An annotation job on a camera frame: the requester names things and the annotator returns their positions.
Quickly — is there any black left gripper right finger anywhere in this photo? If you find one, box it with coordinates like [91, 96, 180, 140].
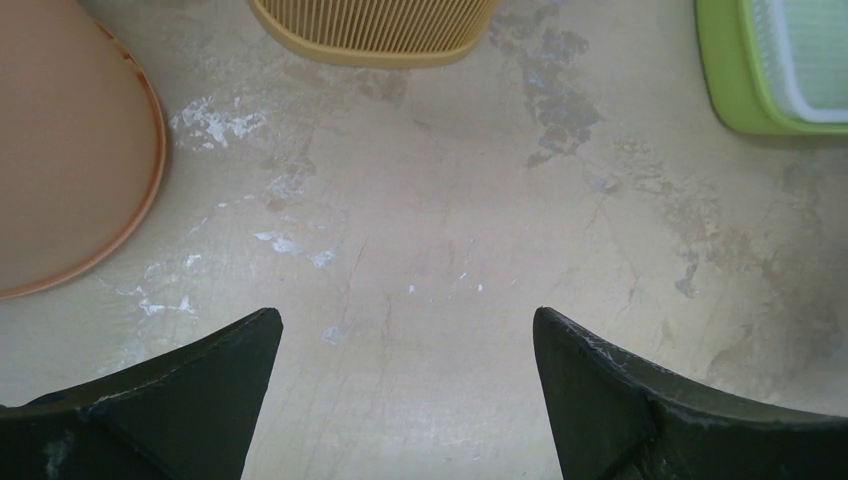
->
[533, 307, 847, 479]

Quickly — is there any green perforated plastic basket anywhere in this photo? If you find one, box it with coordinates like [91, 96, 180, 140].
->
[694, 0, 847, 135]

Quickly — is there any peach plastic bucket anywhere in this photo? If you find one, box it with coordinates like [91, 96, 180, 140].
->
[1, 1, 167, 298]

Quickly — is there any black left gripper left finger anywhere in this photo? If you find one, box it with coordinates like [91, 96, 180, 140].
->
[1, 308, 283, 479]

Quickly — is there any yellow orange slatted bin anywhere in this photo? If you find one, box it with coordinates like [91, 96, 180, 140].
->
[249, 0, 499, 69]

